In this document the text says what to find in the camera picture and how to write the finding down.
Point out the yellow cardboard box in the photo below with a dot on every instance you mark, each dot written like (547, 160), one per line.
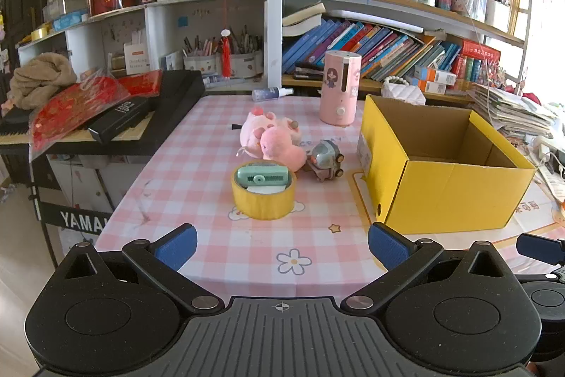
(441, 196)

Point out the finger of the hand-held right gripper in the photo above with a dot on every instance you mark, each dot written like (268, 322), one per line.
(540, 246)

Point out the white bookshelf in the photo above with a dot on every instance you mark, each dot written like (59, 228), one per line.
(273, 1)

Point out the white power strip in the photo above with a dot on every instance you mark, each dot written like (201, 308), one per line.
(547, 149)

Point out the mint green correction tape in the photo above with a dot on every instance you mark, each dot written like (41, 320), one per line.
(262, 176)

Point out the black electric keyboard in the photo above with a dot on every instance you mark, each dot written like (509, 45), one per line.
(176, 98)

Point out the long black box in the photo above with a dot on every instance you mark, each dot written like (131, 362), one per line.
(119, 121)

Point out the grey robot toy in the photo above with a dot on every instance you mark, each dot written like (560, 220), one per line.
(324, 160)

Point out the light pink plush toy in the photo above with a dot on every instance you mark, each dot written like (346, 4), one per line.
(254, 129)

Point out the orange and white boxes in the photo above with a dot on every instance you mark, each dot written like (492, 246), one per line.
(435, 79)

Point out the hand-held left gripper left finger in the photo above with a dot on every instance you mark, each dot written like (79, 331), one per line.
(176, 248)

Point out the yellow tape roll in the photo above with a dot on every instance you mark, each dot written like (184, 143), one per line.
(265, 207)

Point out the white quilted purse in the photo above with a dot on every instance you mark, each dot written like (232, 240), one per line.
(404, 92)

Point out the white desk organizer cups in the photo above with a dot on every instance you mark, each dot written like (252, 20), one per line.
(497, 15)

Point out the salmon pink plush toy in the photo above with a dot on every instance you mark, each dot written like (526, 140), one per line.
(280, 147)

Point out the white card box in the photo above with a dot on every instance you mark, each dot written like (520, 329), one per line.
(135, 59)

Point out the red tassel ornament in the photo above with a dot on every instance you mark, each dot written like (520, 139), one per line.
(226, 54)

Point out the black keyboard stand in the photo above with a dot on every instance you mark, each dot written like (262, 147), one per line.
(66, 213)

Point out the pink checkered tablecloth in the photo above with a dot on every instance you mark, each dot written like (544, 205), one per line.
(198, 191)

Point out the long row of blue books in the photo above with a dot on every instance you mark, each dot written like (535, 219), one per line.
(375, 50)

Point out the white pen holder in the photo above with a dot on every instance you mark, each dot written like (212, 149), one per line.
(199, 62)
(247, 65)

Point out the small spray bottle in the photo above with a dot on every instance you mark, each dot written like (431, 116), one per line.
(269, 94)

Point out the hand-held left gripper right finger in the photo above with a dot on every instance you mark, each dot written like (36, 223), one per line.
(388, 246)

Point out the pink humidifier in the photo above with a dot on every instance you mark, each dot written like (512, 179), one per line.
(340, 90)

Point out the large red patterned packet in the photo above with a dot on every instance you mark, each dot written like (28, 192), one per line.
(70, 107)

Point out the small white tube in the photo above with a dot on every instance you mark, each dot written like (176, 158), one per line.
(214, 81)

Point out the beige cloth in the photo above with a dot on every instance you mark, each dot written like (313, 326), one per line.
(39, 79)

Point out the stacked thick books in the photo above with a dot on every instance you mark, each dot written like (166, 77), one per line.
(302, 21)

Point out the small red patterned packet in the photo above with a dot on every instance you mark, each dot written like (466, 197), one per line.
(143, 83)

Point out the stack of papers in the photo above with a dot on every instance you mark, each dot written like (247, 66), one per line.
(507, 107)

